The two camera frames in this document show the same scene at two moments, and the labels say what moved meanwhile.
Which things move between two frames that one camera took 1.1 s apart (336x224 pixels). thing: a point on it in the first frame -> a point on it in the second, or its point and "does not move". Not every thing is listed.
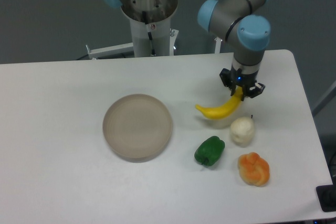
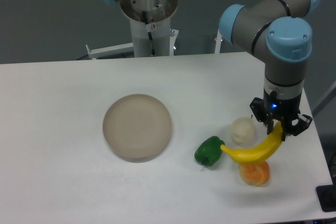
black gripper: x=232 y=78 -> x=274 y=107
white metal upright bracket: x=218 y=45 does not move
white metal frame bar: x=125 y=48 does not move
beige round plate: x=137 y=127 does not move
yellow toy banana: x=224 y=110 -> x=261 y=150
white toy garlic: x=241 y=131 does not move
